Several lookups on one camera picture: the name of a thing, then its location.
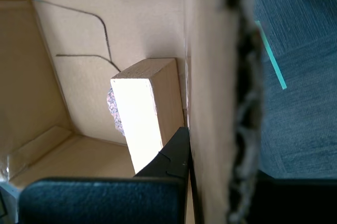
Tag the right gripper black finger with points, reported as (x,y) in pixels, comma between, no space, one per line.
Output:
(105,200)
(297,203)

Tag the small beige rock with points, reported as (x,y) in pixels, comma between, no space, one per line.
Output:
(116,113)

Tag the light wooden block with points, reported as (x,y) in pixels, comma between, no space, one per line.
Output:
(139,118)

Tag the brown cardboard box flaps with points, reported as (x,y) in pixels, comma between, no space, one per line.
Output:
(210,76)

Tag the teal tape strip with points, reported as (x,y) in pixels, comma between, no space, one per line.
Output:
(276,68)

